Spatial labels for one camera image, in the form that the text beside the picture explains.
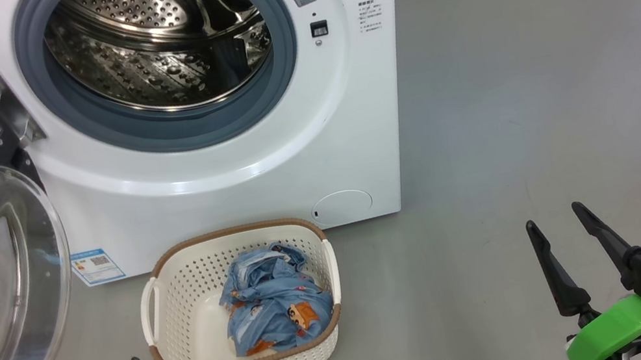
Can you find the blue cartoon print garment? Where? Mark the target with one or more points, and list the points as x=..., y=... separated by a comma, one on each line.
x=277, y=306

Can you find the perforated steel washer drum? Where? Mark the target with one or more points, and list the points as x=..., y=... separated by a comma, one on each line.
x=143, y=72

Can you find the cream perforated laundry basket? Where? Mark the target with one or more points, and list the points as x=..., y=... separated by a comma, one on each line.
x=185, y=309

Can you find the grey rubber door gasket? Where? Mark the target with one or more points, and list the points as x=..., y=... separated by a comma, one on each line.
x=180, y=131

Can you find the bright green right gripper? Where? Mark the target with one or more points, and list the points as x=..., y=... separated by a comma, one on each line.
x=611, y=330

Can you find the white front-load washing machine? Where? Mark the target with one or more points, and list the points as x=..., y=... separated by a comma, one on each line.
x=320, y=140

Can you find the black door latch socket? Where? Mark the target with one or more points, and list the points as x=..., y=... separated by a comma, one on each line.
x=319, y=28

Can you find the round white filter cover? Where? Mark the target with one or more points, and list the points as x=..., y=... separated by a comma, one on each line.
x=342, y=207

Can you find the metal door hinge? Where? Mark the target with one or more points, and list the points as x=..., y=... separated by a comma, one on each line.
x=8, y=110

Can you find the blue energy label sticker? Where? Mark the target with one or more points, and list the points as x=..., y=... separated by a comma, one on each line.
x=97, y=267

